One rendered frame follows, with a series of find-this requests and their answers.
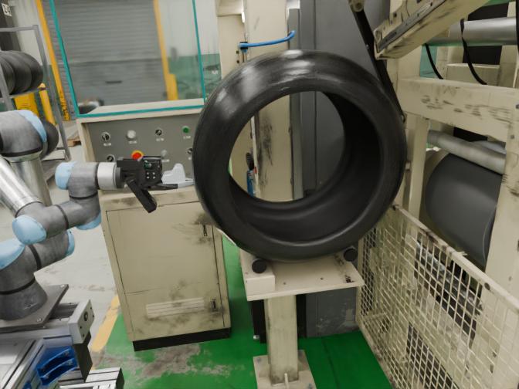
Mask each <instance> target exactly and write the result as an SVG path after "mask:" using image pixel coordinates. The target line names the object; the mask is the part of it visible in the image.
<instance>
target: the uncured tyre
mask: <svg viewBox="0 0 519 389"><path fill-rule="evenodd" d="M307 91H321V92H322V93H323V94H324V95H325V96H326V97H327V98H328V99H329V100H330V101H331V102H332V103H333V104H334V106H335V108H336V110H337V112H338V114H339V116H340V118H341V122H342V126H343V131H344V146H343V151H342V154H341V159H340V160H339V163H338V165H337V167H336V169H335V171H334V173H333V174H332V175H331V176H330V178H329V179H328V180H327V181H326V182H325V183H324V184H323V185H322V186H321V187H320V188H318V189H317V190H316V191H314V192H313V193H311V194H309V195H307V196H305V197H303V198H299V199H297V200H293V201H281V202H279V201H267V200H263V199H261V198H258V197H256V196H253V195H252V194H250V193H249V192H247V191H245V190H244V189H243V188H241V187H240V186H239V185H238V184H237V182H236V181H235V180H234V178H233V177H232V175H231V174H230V173H229V159H230V156H231V153H232V149H233V146H234V144H235V142H236V139H237V137H238V136H239V134H240V132H241V131H242V129H243V128H244V127H245V125H246V124H247V123H248V122H249V120H250V119H251V118H252V117H253V116H254V115H255V114H256V113H258V112H259V111H260V110H261V109H263V108H264V107H265V106H267V105H268V104H270V103H272V102H273V101H275V100H278V99H279V98H281V97H284V96H288V95H290V94H293V93H300V92H307ZM406 158H407V141H406V134H405V127H404V123H403V121H402V117H401V114H400V112H399V109H398V107H397V106H396V104H395V101H394V100H393V99H392V97H391V95H390V94H389V92H388V91H387V89H386V88H385V87H384V86H383V85H382V83H381V82H380V81H379V80H378V79H377V78H376V77H375V76H374V75H373V74H372V73H370V72H369V71H368V70H367V69H366V68H364V67H363V66H361V65H359V64H358V63H356V62H354V61H353V60H351V59H348V58H346V57H344V56H340V55H338V54H335V53H332V52H325V51H320V50H312V49H285V50H278V51H273V52H268V53H264V54H262V55H259V56H256V57H254V58H252V59H249V60H247V61H245V62H244V63H242V64H240V65H239V66H237V67H236V68H235V69H233V70H232V71H231V72H230V73H228V74H227V75H226V76H225V77H224V78H223V79H222V80H221V81H220V82H219V83H218V84H217V85H216V87H215V88H214V89H213V91H212V92H211V93H210V94H209V97H208V98H207V100H206V101H205V103H204V105H203V107H202V110H201V112H200V114H199V116H198V121H197V124H196V127H195V135H194V141H193V148H192V177H193V182H194V186H195V191H196V194H197V196H198V199H199V202H200V204H201V206H202V208H203V210H204V212H205V213H206V215H207V216H208V218H209V220H210V221H211V222H212V224H213V225H214V226H215V227H216V228H218V229H220V230H222V231H223V232H224V233H225V234H226V235H227V236H228V237H229V238H230V239H231V240H232V241H233V242H234V243H235V244H236V246H237V247H239V248H240V249H242V250H244V251H245V252H248V253H250V254H252V255H255V256H257V257H260V258H262V259H268V260H271V261H276V262H309V261H314V260H318V259H322V258H326V257H328V256H331V255H334V254H336V253H338V252H341V251H343V250H345V249H346V248H348V247H350V246H352V245H353V244H355V243H356V242H358V241H359V240H361V239H362V238H363V237H365V236H366V235H367V234H368V233H369V232H370V231H371V230H372V229H373V228H374V227H375V226H376V225H377V224H378V223H379V222H380V221H381V220H382V218H383V217H384V216H385V214H386V213H387V211H388V210H389V209H390V207H391V205H392V203H393V201H394V200H395V197H396V195H397V194H398V192H399V189H400V186H401V183H402V179H403V176H404V173H405V165H406Z"/></svg>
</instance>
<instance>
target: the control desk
mask: <svg viewBox="0 0 519 389"><path fill-rule="evenodd" d="M201 110H202V107H201V108H191V109H182V110H164V111H155V112H145V113H126V114H117V115H107V116H98V117H79V118H78V119H76V125H77V128H78V131H79V135H80V141H81V144H82V148H83V153H84V157H85V161H86V162H95V163H101V162H102V163H117V159H119V157H124V158H133V159H139V157H141V156H161V162H162V170H161V175H163V173H164V172H165V171H172V170H173V168H174V166H175V165H176V164H181V165H182V166H183V168H184V172H185V176H186V178H191V179H193V177H192V148H193V141H194V135H195V127H196V124H197V121H198V116H199V114H200V112H201ZM148 192H149V193H150V194H151V196H152V197H153V198H154V199H155V201H156V202H157V208H156V210H155V211H153V212H152V213H148V212H147V211H146V210H145V209H144V207H143V205H142V204H141V203H140V202H139V200H138V199H137V197H136V196H135V195H134V193H133V192H132V190H131V189H130V188H129V187H128V186H127V184H126V182H125V185H124V189H116V190H98V195H99V200H100V207H101V223H100V224H101V228H102V231H103V236H104V241H105V244H106V247H107V253H108V257H109V260H110V266H111V269H112V273H113V277H114V282H115V286H116V290H117V295H118V299H119V302H120V308H121V312H122V315H123V318H124V325H125V328H126V331H127V338H128V341H129V342H130V341H132V344H133V347H134V352H137V351H142V350H153V349H158V348H164V347H174V346H180V345H186V344H191V343H201V342H207V341H213V340H223V339H229V338H230V334H229V328H230V327H231V319H230V311H229V294H228V286H227V278H226V265H225V258H224V251H223V244H222V234H221V233H220V232H219V231H218V230H217V229H216V227H215V226H214V225H213V224H212V222H211V221H210V220H209V218H208V216H207V215H206V213H205V212H204V210H203V208H202V206H201V204H200V202H199V199H198V196H197V194H196V191H195V186H194V184H192V185H190V186H188V187H185V188H178V189H173V190H167V191H148Z"/></svg>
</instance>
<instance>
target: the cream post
mask: <svg viewBox="0 0 519 389"><path fill-rule="evenodd" d="M243 12H244V23H245V34H246V33H248V43H258V42H269V41H273V40H278V39H283V38H286V37H287V0H243ZM285 49H288V46H287V41H286V42H282V43H277V44H273V45H269V46H257V47H249V57H247V60H249V59H252V58H254V57H256V56H259V55H262V54H264V53H268V52H273V51H278V50H285ZM252 119H253V122H254V134H255V140H254V139H253V155H254V166H255V167H256V170H257V174H255V178H256V196H257V197H258V198H261V199H263V200H267V201H286V200H293V187H292V163H291V139H290V95H288V96H284V97H281V98H279V99H278V100H275V101H273V102H272V103H270V104H268V105H267V106H265V107H264V108H263V109H261V110H260V111H259V112H258V113H256V114H255V115H254V116H253V117H252ZM252 119H251V123H252ZM264 309H265V321H266V342H267V353H268V364H270V376H271V381H272V384H281V383H285V374H287V378H288V382H292V381H298V380H299V374H298V349H297V304H296V295H292V296H281V297H274V298H269V299H264Z"/></svg>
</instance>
